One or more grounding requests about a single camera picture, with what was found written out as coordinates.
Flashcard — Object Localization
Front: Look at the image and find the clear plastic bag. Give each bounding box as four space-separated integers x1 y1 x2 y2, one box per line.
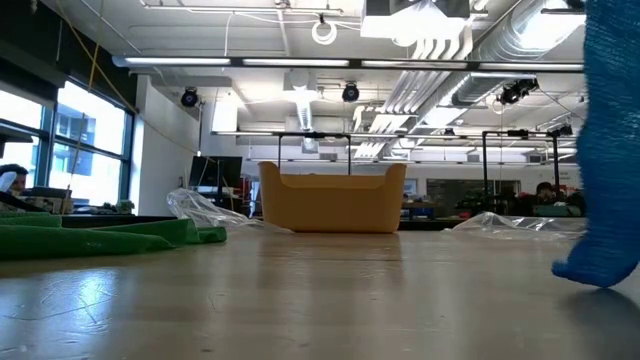
165 187 295 236
441 210 588 242

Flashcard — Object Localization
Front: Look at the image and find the person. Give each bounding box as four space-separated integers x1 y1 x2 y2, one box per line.
567 189 589 218
519 180 560 218
0 162 30 200

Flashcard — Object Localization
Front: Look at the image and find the silver air duct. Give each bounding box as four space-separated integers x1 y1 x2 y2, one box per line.
449 0 587 107

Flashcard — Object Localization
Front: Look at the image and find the yellow plastic bin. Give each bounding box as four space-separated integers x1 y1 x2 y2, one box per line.
256 160 408 235

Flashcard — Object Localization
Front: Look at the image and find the green elastic bandage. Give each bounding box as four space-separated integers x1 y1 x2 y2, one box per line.
0 211 229 262

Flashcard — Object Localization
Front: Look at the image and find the yellow cable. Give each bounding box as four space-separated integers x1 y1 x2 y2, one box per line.
53 0 139 214

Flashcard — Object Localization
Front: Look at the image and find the white cable coil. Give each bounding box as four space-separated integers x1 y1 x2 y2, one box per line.
310 18 339 47

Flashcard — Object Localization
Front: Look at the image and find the black computer monitor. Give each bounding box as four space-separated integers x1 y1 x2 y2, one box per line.
188 155 244 190

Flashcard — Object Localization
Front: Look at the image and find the white ceiling unit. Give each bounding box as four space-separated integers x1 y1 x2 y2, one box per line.
359 0 474 49

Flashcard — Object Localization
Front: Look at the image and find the blue elastic bandage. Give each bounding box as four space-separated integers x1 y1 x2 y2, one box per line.
550 0 640 290

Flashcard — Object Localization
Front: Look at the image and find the black frame stand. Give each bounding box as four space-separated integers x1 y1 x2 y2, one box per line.
276 131 353 177
480 127 562 214

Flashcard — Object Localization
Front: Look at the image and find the LED light bar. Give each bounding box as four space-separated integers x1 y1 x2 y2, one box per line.
111 54 586 72

